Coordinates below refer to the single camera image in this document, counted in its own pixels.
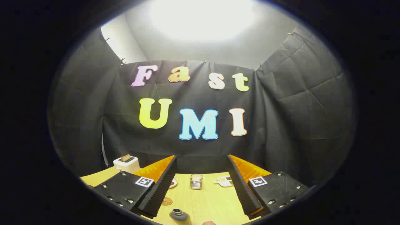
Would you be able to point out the round brown coaster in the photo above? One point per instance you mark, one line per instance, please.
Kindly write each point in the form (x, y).
(167, 201)

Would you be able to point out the white divided dish with beans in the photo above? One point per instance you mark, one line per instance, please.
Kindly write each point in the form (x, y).
(222, 182)

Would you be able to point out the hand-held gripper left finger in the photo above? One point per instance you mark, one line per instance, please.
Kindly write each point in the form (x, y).
(157, 190)

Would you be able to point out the bread slice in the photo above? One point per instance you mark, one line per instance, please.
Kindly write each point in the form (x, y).
(125, 157)

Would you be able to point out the white toaster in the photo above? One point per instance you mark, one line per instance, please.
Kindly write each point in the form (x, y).
(128, 165)

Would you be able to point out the wooden table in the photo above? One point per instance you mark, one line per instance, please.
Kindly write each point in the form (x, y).
(212, 203)

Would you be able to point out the small white plate with food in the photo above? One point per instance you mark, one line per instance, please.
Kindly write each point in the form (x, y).
(173, 183)

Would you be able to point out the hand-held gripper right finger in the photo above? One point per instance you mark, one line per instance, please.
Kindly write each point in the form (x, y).
(243, 187)

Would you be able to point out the silver green juice bottle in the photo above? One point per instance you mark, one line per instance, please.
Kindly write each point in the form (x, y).
(180, 216)

